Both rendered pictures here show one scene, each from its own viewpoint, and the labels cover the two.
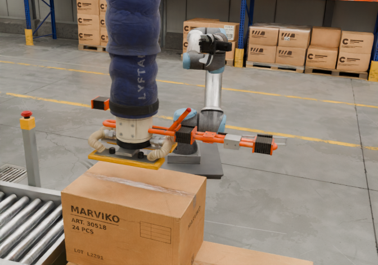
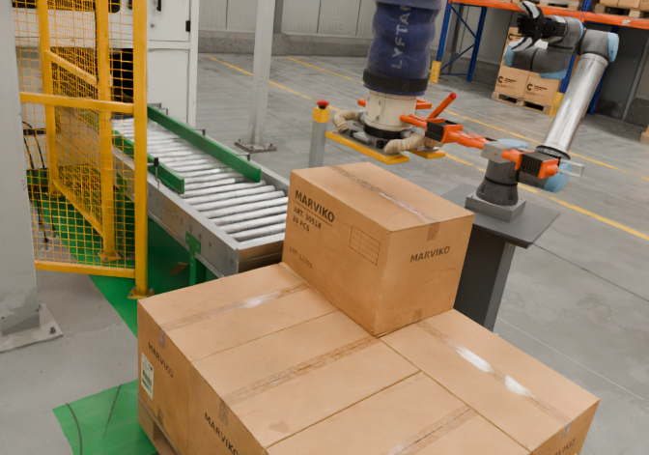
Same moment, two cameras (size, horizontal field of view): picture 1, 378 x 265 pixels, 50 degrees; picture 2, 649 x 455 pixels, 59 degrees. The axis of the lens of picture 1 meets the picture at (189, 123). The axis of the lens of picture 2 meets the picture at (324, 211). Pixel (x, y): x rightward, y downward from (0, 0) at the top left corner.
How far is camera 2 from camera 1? 0.77 m
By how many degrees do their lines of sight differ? 32
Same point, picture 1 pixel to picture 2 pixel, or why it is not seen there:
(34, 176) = not seen: hidden behind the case
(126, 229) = (337, 234)
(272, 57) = not seen: outside the picture
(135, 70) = (394, 26)
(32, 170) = not seen: hidden behind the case
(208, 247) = (454, 317)
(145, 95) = (402, 64)
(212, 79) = (567, 104)
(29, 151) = (314, 149)
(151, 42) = not seen: outside the picture
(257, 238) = (586, 383)
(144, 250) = (350, 266)
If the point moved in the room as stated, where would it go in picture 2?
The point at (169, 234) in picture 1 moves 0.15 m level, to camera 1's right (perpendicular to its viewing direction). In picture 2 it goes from (376, 251) to (416, 269)
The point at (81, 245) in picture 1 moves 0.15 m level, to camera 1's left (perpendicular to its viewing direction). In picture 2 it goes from (296, 242) to (268, 230)
